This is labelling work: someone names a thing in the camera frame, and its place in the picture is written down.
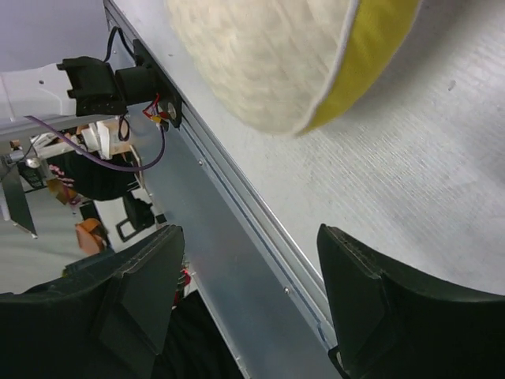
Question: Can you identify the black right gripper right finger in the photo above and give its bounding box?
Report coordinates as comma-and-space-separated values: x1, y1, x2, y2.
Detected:
317, 225, 504, 378

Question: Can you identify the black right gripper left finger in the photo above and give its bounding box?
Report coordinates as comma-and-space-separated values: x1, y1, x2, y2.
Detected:
1, 225, 185, 378

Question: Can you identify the cream quilted pillow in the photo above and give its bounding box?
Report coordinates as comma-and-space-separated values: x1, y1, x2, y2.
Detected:
166, 0, 421, 134

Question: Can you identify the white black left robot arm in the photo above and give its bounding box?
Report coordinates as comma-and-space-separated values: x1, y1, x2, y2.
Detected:
1, 56, 159, 120

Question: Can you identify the aluminium front frame rail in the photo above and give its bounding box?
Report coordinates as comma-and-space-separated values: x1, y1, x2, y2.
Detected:
105, 1, 338, 378

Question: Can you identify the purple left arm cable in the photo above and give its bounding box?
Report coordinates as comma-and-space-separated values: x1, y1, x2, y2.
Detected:
23, 114, 166, 172

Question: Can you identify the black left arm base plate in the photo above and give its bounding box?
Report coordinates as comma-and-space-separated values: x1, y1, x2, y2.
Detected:
133, 39, 182, 129

